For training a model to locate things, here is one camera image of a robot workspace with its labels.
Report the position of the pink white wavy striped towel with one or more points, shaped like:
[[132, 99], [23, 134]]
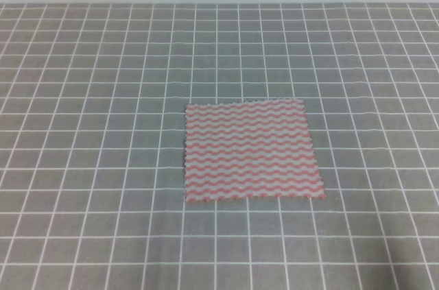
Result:
[[249, 149]]

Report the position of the grey grid tablecloth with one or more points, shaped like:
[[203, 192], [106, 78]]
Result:
[[93, 100]]

